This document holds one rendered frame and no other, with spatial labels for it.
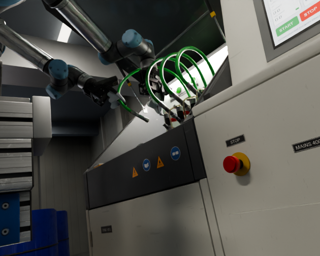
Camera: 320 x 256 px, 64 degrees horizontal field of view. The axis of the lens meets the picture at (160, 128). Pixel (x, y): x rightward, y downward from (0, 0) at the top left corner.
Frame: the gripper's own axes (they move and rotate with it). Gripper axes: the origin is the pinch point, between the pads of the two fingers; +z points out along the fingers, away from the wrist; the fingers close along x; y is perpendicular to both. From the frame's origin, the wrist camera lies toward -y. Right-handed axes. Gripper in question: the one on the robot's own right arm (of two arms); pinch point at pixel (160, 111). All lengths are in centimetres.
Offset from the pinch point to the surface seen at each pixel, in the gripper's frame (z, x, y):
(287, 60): 18, 61, 22
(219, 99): 19, 44, 22
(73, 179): -87, -653, -230
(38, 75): -127, -195, -6
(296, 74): 21, 62, 22
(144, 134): -0.7, -30.8, -13.9
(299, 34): 1, 59, -3
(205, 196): 40, 34, 22
